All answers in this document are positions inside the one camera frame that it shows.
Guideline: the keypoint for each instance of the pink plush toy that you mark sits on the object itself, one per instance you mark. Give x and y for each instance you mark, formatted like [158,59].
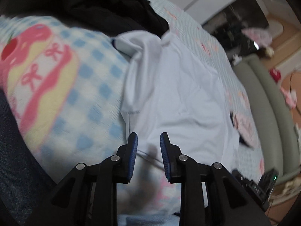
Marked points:
[289,97]

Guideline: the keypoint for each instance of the black garment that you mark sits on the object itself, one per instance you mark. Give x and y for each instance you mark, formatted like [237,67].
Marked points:
[105,4]

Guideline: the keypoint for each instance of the pink printed cloth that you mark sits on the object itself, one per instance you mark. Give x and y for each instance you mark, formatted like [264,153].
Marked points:
[257,35]

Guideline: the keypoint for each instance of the blue checked cartoon blanket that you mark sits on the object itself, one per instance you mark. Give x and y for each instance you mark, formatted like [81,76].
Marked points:
[94,63]

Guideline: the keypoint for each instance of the cream plush toy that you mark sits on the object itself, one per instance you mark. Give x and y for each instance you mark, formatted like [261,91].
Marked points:
[269,51]

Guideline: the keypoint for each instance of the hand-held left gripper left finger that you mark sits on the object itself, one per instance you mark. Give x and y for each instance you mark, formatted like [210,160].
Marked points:
[131,157]

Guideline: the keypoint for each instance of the red plush toy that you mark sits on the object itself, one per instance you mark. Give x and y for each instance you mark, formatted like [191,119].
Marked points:
[275,74]

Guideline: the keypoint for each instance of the white shirt with navy trim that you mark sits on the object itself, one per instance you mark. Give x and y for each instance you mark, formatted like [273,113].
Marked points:
[176,94]

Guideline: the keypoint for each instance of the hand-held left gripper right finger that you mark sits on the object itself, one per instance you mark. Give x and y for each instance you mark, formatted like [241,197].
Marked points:
[164,157]

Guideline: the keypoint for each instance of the pink printed garment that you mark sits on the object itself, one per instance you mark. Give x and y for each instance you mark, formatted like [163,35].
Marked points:
[245,127]

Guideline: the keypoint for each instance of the white charger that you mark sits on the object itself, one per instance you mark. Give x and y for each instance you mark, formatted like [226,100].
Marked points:
[237,58]

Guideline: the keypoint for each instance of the person's left leg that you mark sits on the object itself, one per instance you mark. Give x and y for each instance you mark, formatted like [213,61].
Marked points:
[18,169]

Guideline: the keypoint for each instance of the beige rug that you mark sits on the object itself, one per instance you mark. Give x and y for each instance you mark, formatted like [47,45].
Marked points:
[277,28]

